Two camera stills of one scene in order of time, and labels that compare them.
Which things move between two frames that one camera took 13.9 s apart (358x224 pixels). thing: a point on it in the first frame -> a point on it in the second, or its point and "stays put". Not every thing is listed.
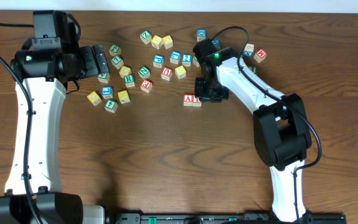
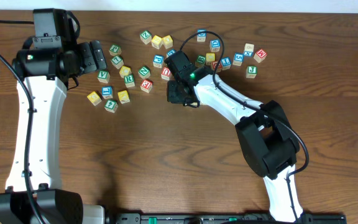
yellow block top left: (156, 42) stays put
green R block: (129, 81) stays put
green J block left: (115, 50) stays put
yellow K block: (123, 97) stays put
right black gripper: (203, 97) -> (172, 96)
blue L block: (174, 57) -> (171, 51)
